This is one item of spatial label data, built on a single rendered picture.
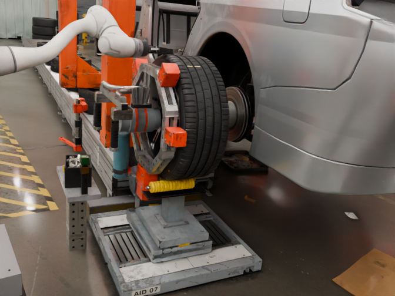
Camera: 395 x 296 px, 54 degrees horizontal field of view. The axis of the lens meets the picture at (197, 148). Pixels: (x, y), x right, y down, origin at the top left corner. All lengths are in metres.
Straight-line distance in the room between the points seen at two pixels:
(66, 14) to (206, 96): 2.71
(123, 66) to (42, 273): 1.26
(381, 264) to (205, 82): 1.66
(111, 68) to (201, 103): 0.81
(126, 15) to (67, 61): 2.01
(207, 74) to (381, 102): 0.81
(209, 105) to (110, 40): 0.53
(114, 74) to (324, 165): 1.40
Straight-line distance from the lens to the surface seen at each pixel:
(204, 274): 2.21
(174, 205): 2.26
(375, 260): 2.85
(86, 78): 4.43
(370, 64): 1.50
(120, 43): 1.80
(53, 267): 2.37
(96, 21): 1.88
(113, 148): 1.84
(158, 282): 2.12
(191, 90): 1.82
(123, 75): 2.48
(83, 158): 2.02
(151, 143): 2.27
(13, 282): 1.70
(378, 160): 1.62
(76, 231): 2.43
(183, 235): 2.22
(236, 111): 2.26
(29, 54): 1.66
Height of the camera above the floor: 1.38
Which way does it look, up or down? 19 degrees down
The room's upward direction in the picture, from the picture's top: 6 degrees clockwise
